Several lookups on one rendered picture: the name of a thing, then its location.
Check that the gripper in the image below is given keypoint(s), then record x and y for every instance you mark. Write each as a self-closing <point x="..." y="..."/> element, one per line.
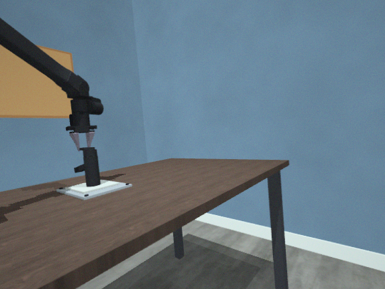
<point x="81" y="125"/>

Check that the white rectangular mounting plate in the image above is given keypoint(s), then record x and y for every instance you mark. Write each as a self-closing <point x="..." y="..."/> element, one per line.
<point x="94" y="193"/>

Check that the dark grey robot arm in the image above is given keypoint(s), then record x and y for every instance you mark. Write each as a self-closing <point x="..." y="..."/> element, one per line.
<point x="75" y="87"/>

